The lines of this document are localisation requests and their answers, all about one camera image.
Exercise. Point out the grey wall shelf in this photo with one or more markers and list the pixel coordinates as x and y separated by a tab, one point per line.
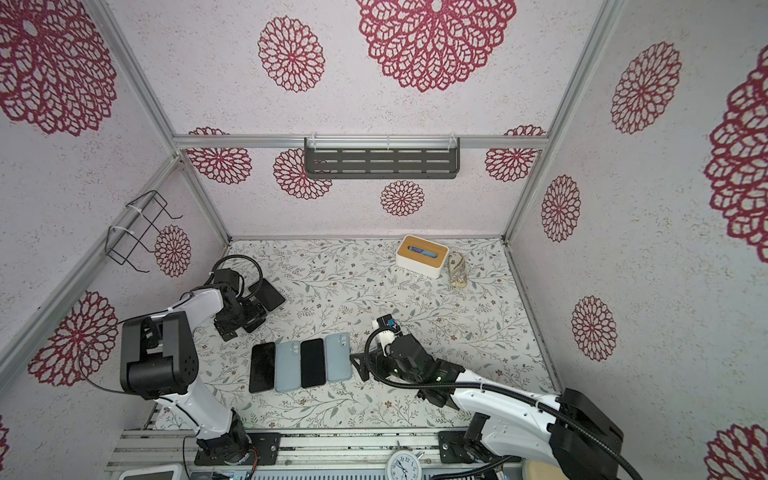
382	160

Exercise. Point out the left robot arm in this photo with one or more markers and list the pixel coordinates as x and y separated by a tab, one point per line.
159	360

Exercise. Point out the beige cushion pad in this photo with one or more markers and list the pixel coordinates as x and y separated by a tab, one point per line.
536	470

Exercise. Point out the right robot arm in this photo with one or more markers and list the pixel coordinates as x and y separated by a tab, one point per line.
567	430

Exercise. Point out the white analog clock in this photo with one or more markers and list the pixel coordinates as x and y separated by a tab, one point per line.
403	465

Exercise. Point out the white tablet device corner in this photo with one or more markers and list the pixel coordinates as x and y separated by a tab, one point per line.
173	471

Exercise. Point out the small black phone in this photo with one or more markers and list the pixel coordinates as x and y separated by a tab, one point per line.
269	297

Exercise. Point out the purple bare phone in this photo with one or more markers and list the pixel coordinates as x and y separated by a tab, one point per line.
312	363

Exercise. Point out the black wire wall rack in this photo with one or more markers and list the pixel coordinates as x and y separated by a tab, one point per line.
125	238

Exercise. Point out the black bare phone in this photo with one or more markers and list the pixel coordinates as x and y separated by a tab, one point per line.
262	367

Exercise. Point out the light blue phone case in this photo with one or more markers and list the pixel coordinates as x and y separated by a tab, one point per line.
287	366

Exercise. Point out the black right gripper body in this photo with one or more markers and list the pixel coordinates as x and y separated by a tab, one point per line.
390	366

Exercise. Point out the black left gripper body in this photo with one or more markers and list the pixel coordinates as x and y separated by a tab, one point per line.
234	317

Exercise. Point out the metal base rail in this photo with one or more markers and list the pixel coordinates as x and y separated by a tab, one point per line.
297	450

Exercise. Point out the white tissue box wooden lid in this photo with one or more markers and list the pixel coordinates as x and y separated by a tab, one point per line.
421	256

